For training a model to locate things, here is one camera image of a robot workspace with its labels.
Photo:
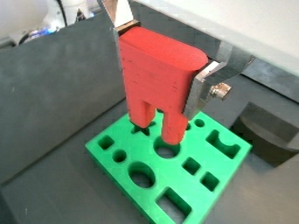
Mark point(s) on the green shape-sorting board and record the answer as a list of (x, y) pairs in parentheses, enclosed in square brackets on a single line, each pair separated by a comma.
[(173, 181)]

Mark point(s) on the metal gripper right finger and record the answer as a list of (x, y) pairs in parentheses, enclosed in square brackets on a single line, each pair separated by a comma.
[(207, 86)]

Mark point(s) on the dark grey side panel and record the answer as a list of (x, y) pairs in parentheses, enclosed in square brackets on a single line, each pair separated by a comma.
[(59, 81)]

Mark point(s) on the red two-pronged peg block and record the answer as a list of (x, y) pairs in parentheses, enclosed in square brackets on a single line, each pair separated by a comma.
[(159, 66)]

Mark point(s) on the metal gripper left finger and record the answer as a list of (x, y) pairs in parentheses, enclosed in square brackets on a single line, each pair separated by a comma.
[(122, 18)]

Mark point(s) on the dark grey block fixture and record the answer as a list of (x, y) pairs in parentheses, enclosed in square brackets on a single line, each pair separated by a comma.
[(273, 136)]

